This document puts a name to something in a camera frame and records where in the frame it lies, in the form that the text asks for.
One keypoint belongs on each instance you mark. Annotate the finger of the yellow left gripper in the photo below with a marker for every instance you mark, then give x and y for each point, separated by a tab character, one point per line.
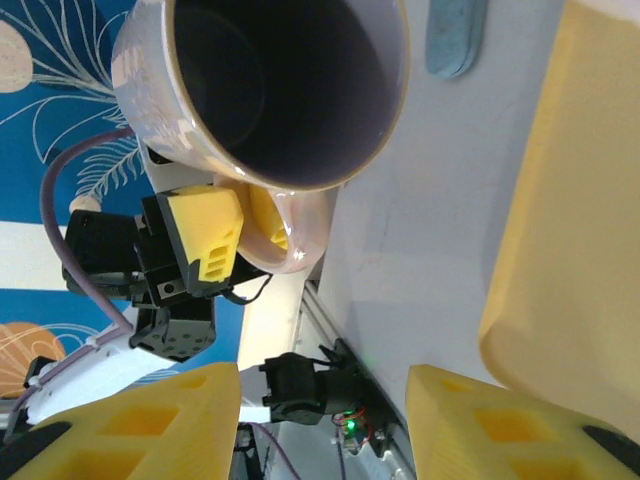
267	215
205	225

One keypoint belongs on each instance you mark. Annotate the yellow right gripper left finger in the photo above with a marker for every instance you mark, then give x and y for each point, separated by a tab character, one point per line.
140	435

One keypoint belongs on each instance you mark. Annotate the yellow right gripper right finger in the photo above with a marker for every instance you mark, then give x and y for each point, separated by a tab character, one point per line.
500	435

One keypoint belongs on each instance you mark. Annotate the mauve mug dark inside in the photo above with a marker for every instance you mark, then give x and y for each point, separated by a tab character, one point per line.
300	90

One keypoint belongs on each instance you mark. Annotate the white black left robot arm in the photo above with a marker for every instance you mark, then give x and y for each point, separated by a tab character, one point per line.
100	365

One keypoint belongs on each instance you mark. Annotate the small circuit board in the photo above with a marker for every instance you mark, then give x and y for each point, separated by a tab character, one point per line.
350	427

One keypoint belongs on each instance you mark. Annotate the yellow tray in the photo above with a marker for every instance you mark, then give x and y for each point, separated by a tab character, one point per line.
575	200

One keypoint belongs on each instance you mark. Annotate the long aluminium frame rail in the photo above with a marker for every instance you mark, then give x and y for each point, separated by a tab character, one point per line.
312	320

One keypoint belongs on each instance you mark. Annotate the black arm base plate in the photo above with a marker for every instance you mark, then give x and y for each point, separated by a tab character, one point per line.
372	395

